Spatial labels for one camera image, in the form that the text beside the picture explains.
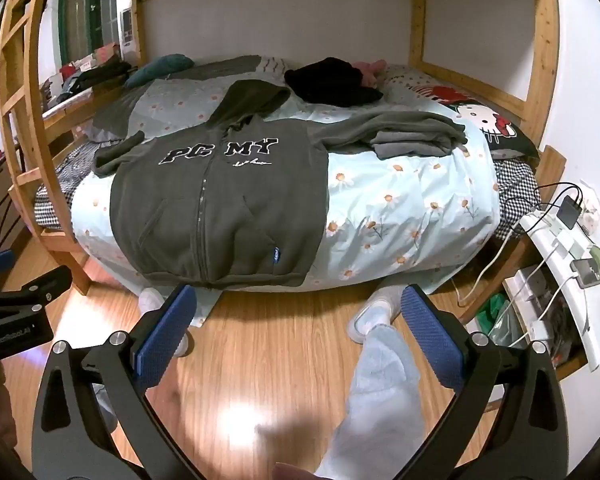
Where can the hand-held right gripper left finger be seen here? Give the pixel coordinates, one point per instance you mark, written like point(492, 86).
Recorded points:
point(165, 332)

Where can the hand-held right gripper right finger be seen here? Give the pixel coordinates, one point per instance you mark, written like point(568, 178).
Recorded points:
point(432, 340)

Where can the dark green zip hoodie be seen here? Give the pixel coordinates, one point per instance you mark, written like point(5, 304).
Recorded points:
point(215, 200)

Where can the grey green knit sweater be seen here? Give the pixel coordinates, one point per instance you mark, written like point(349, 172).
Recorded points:
point(380, 124)

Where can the dark clothes pile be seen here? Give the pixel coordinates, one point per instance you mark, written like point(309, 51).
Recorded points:
point(97, 76)

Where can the person's left foot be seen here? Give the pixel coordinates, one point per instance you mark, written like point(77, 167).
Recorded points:
point(152, 302)

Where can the person's foot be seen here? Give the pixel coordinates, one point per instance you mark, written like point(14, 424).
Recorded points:
point(152, 302)
point(372, 317)

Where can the black metal chair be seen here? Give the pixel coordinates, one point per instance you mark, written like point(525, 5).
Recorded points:
point(0, 210)

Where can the person's right foot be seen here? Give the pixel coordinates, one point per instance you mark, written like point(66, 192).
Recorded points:
point(372, 317)

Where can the green plastic bag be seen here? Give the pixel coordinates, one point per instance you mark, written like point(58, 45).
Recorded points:
point(492, 315)

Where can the person's right leg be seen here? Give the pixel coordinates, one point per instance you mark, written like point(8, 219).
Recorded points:
point(375, 400)

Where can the light blue floral duvet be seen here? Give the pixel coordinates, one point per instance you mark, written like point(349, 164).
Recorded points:
point(405, 200)

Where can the white power strip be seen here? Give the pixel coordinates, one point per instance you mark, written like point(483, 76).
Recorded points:
point(550, 250)

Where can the silver device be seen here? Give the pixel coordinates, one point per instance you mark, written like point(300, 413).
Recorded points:
point(587, 274)

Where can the black charger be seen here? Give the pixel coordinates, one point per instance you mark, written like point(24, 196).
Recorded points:
point(570, 212)

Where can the grey folded garment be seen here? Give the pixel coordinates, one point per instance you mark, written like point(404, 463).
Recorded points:
point(410, 146)

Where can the cartoon cat pillow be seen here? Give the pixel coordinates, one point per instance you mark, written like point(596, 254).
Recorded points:
point(480, 115)

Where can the teal cushion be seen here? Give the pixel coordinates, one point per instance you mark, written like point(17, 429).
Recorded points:
point(160, 66)

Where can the green framed window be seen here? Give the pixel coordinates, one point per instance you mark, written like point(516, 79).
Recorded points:
point(80, 20)

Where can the pink plush toy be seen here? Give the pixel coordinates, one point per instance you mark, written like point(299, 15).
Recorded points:
point(372, 71)

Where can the black garment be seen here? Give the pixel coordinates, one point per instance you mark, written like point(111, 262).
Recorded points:
point(330, 80)

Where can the wooden bunk bed frame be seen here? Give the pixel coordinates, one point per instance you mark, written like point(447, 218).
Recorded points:
point(545, 60)

